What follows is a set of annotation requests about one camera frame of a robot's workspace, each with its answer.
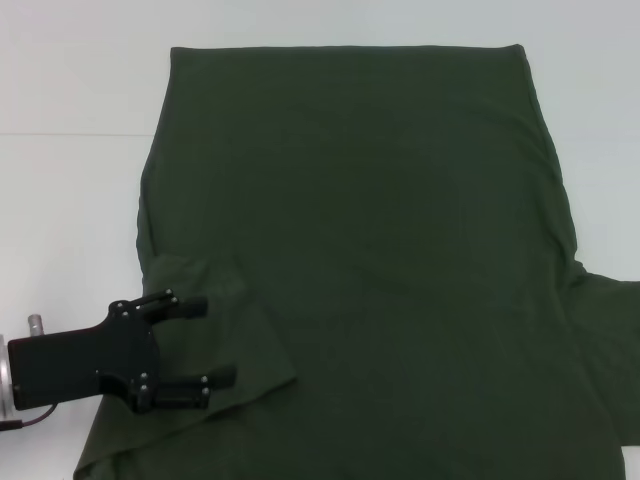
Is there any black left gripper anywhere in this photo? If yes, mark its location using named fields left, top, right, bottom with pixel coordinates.
left=7, top=288, right=237, bottom=414

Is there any dark green t-shirt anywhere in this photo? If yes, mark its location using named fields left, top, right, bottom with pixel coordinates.
left=72, top=43, right=640, bottom=480

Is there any dark left arm cable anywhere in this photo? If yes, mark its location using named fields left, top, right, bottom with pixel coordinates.
left=0, top=402, right=59, bottom=432

